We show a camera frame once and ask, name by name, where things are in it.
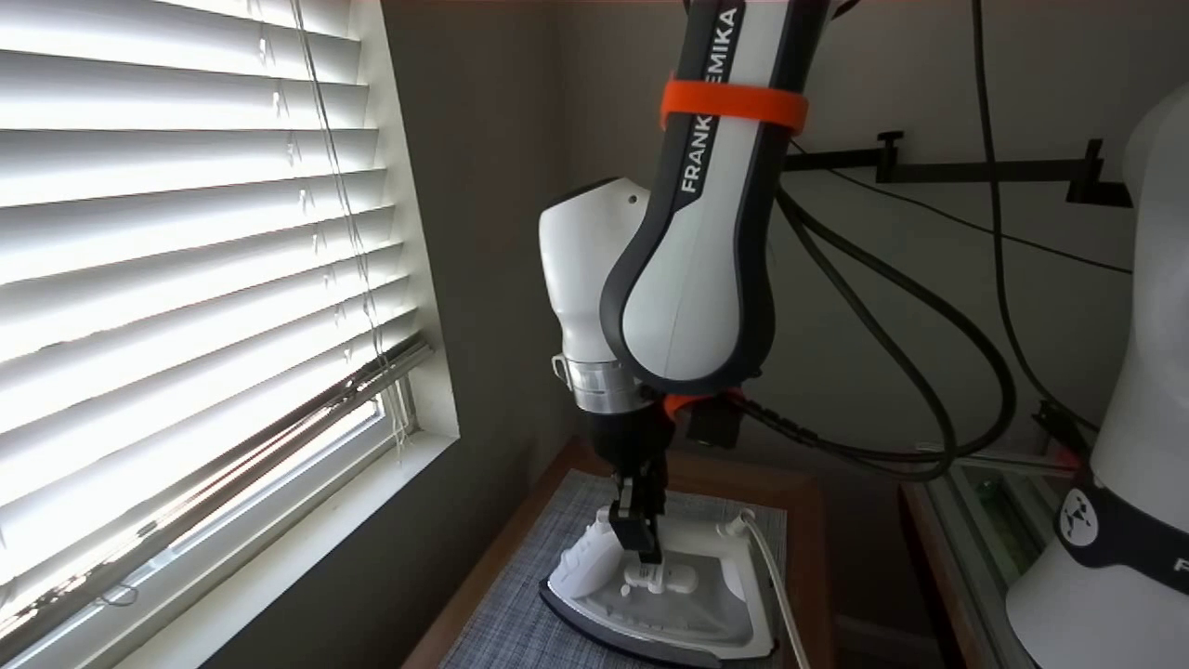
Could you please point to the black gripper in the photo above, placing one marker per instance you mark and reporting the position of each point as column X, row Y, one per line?
column 632, row 448

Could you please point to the white clothes iron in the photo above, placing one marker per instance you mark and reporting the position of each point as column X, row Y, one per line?
column 669, row 616

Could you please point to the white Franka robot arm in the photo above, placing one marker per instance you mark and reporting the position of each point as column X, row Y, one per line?
column 694, row 274

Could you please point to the window with white blinds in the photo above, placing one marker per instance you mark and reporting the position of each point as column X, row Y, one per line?
column 188, row 248

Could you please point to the grey grid ironing mat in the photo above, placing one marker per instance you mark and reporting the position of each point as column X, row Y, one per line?
column 495, row 637

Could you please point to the wooden side table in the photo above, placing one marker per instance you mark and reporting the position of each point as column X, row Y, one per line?
column 819, row 583

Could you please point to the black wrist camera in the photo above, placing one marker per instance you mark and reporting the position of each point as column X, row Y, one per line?
column 715, row 425

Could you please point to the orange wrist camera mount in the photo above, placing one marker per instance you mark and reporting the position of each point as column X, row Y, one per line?
column 681, row 403

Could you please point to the aluminium rail base frame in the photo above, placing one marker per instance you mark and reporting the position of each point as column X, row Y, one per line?
column 991, row 533

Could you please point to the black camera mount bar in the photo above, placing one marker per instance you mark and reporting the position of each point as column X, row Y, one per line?
column 980, row 170

